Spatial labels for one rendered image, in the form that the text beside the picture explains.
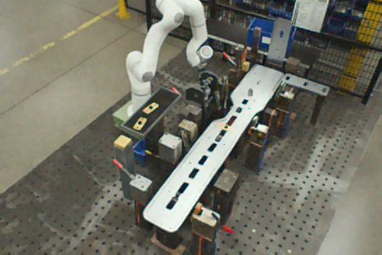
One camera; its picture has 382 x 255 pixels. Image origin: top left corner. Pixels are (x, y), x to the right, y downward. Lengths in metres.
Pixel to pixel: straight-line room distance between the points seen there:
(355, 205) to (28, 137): 2.80
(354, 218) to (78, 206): 2.02
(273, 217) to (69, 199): 1.13
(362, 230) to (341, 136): 0.80
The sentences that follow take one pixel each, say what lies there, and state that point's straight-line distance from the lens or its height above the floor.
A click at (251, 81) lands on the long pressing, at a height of 1.00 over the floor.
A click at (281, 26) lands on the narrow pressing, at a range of 2.58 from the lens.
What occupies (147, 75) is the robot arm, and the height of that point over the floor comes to 1.17.
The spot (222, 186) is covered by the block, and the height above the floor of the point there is 1.03.
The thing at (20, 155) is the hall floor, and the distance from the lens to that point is 3.62.
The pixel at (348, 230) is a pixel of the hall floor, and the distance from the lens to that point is 3.18.
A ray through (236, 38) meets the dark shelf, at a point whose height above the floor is 1.03.
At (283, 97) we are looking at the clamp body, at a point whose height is 1.03.
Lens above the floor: 2.54
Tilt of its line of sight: 43 degrees down
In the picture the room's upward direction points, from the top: 1 degrees clockwise
